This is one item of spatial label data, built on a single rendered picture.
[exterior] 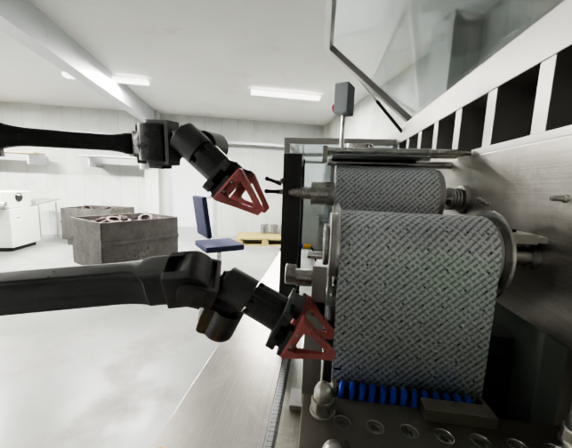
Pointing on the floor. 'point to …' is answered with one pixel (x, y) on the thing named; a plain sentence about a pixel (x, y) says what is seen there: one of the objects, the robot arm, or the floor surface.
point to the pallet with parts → (261, 236)
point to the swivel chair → (211, 231)
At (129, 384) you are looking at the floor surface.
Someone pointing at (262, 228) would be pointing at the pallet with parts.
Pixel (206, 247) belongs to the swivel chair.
